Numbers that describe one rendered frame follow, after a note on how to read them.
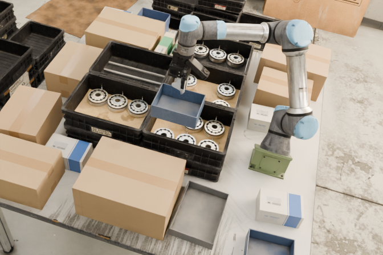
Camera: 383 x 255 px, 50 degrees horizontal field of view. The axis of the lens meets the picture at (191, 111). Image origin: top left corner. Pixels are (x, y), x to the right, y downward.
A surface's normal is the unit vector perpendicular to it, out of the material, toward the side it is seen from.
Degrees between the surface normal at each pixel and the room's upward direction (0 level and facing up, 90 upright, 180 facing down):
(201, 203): 0
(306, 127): 63
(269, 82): 0
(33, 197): 90
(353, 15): 74
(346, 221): 0
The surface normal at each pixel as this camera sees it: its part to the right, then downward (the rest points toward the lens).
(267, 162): -0.28, 0.66
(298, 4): -0.22, 0.42
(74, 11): 0.11, -0.69
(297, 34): 0.35, 0.04
